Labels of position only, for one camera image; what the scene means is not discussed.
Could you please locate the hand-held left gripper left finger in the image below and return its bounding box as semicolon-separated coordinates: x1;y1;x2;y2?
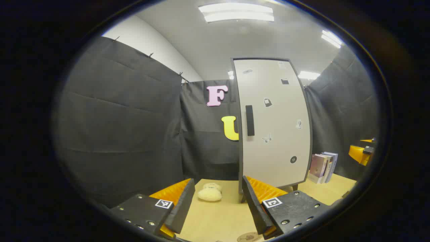
109;178;196;240

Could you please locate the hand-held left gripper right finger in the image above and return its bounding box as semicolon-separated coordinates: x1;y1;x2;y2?
242;175;331;240

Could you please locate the grey cabinet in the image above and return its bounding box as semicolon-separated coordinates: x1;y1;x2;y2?
231;57;313;203

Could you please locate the white cabinet door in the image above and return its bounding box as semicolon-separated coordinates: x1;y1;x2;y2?
233;59;311;194

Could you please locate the black door handle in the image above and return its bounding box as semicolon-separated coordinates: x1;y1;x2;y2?
246;105;255;136

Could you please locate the grey blue book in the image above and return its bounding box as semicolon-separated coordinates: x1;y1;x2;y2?
323;152;339;184

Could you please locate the cream plush toy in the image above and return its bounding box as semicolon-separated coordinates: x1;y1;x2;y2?
198;183;223;202

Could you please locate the white spine book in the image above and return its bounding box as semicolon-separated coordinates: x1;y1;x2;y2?
321;154;334;184

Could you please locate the black backdrop cloth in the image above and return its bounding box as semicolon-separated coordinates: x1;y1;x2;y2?
54;36;380;207

